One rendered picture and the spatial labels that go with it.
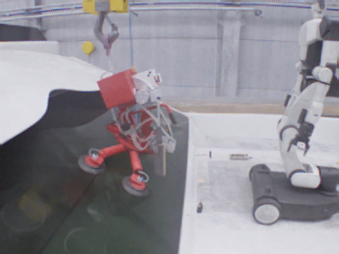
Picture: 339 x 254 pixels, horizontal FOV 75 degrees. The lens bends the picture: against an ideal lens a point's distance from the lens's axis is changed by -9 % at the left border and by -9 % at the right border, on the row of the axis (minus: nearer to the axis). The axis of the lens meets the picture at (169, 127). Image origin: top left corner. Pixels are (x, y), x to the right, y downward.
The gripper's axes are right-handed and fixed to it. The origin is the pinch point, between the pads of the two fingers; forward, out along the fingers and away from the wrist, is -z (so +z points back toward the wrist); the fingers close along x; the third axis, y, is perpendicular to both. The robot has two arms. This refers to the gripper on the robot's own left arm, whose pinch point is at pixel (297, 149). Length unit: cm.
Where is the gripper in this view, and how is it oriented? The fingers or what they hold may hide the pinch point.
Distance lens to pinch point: 167.7
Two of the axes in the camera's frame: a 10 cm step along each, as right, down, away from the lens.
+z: 1.9, -9.1, -3.7
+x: -9.5, -2.7, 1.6
